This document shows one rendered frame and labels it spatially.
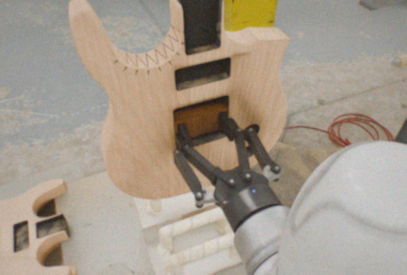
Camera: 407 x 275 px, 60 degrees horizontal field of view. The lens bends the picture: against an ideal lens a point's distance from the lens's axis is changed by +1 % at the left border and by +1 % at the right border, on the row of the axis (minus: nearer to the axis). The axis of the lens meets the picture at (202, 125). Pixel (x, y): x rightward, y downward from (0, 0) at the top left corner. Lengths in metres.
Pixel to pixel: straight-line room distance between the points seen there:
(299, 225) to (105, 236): 0.89
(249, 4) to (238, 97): 1.35
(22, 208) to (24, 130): 1.84
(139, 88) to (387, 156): 0.36
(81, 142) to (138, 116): 2.19
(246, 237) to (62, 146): 2.38
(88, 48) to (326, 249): 0.35
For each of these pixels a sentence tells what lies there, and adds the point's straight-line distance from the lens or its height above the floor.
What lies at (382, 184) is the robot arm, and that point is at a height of 1.70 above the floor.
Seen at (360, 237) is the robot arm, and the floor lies 1.68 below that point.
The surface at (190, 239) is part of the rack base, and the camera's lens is 1.06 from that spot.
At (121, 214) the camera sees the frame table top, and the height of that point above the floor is 0.93.
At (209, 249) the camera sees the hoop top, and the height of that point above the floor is 1.05.
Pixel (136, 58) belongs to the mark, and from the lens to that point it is 0.52.
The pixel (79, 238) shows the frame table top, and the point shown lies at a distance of 1.13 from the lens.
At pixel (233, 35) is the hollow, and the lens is 0.57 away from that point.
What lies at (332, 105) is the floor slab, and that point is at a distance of 3.07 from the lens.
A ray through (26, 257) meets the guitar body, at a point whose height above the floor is 0.99.
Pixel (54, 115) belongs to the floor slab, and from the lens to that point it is 3.03.
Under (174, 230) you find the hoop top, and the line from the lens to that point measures 0.95.
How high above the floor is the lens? 1.87
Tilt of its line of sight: 44 degrees down
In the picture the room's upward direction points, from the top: straight up
